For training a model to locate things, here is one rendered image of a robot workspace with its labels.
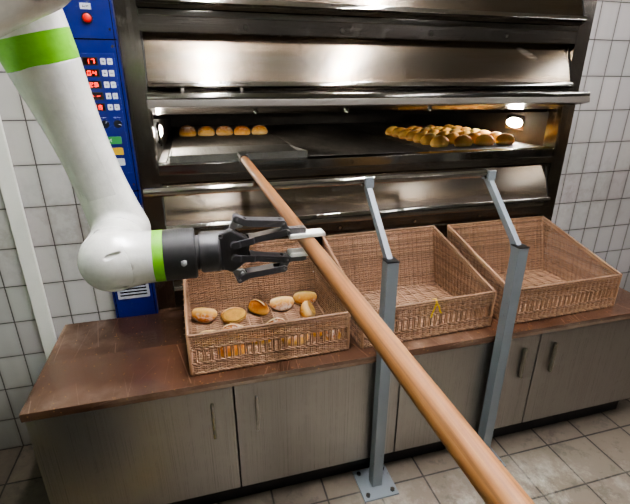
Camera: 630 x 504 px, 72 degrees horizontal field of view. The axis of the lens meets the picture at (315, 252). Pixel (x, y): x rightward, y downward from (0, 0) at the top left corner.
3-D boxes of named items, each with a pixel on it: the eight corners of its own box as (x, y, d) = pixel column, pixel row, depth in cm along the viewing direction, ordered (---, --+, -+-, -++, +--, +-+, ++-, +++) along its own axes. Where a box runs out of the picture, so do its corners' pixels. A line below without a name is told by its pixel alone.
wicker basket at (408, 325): (319, 292, 196) (319, 234, 186) (428, 277, 212) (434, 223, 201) (359, 351, 153) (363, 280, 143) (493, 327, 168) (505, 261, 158)
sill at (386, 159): (159, 173, 168) (158, 162, 167) (543, 154, 213) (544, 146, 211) (158, 176, 163) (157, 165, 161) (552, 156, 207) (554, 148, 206)
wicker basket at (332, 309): (186, 308, 182) (179, 247, 172) (314, 291, 197) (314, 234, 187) (188, 378, 139) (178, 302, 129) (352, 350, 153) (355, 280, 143)
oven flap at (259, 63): (148, 91, 151) (142, 33, 150) (566, 89, 195) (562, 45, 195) (147, 86, 147) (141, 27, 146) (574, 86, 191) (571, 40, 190)
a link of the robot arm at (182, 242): (166, 291, 74) (160, 241, 70) (169, 265, 84) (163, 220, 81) (203, 287, 75) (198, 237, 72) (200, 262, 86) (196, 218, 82)
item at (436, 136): (382, 134, 259) (383, 125, 257) (452, 132, 271) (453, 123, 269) (434, 148, 205) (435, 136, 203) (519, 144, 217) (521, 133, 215)
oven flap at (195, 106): (147, 107, 140) (153, 114, 159) (590, 102, 184) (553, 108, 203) (146, 99, 140) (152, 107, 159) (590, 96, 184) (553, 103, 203)
